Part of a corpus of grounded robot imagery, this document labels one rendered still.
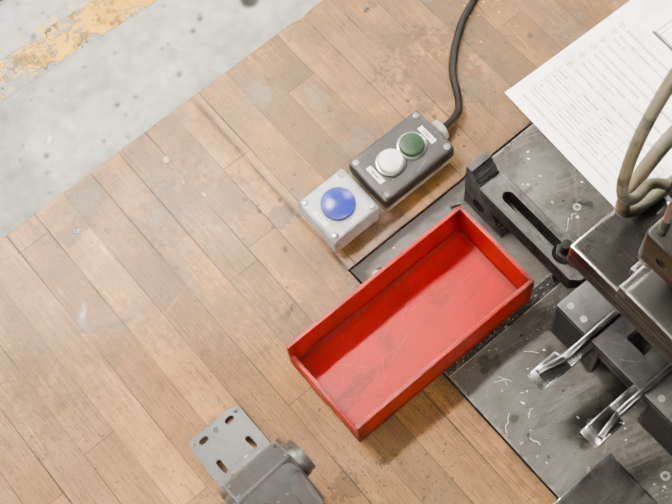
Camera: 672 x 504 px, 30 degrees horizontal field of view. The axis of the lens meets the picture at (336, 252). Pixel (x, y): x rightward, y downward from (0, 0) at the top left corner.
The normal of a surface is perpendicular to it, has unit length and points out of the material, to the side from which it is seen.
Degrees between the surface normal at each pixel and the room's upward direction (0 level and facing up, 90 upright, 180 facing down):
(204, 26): 0
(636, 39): 1
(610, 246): 0
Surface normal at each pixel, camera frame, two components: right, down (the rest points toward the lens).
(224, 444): -0.07, -0.37
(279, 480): -0.54, -0.75
